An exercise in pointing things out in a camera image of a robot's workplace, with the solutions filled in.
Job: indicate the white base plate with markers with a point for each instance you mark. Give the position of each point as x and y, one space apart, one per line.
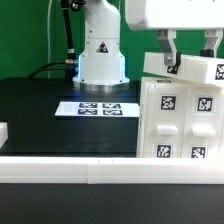
97 109

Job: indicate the white U-shaped obstacle frame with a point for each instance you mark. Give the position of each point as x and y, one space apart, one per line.
110 170

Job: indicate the white cabinet top block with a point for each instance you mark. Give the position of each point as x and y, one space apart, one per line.
204 70

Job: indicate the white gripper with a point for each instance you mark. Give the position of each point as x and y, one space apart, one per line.
178 15

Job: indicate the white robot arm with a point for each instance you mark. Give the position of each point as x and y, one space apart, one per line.
102 64

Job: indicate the white cabinet body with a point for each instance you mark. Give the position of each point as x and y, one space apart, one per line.
149 83

